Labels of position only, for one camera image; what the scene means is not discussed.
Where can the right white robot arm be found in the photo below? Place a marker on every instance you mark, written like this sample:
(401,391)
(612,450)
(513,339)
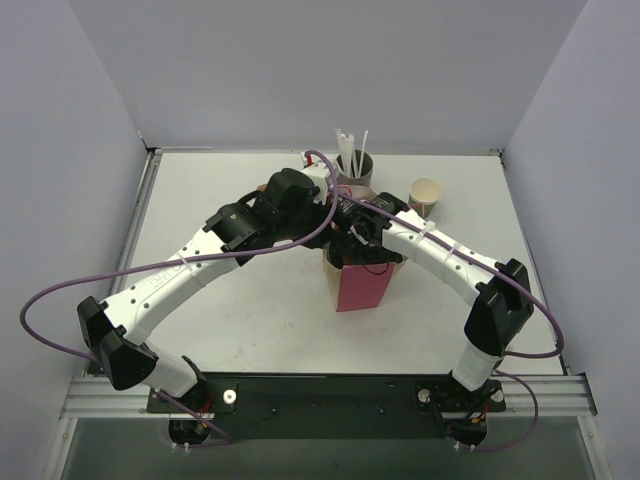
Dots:
(495,291)

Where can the aluminium frame rail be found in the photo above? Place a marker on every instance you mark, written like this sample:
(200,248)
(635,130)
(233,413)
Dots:
(235,393)

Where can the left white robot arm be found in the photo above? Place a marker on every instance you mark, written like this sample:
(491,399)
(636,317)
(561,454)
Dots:
(117,329)

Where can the grey cylindrical straw holder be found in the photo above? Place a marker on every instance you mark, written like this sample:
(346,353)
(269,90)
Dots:
(364,180)

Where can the green paper coffee cup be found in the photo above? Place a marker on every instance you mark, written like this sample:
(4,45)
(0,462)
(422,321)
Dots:
(424,193)

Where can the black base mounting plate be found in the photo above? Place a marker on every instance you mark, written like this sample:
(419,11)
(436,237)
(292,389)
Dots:
(333,423)

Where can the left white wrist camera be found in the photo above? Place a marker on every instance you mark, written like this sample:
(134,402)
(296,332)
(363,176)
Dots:
(319,172)

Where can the brown paper takeout bag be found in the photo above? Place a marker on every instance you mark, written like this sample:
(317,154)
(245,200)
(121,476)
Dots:
(359,287)

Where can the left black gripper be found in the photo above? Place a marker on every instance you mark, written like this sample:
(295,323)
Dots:
(314,232)

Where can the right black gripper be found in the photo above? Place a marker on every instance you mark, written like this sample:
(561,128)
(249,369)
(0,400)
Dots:
(347,248)

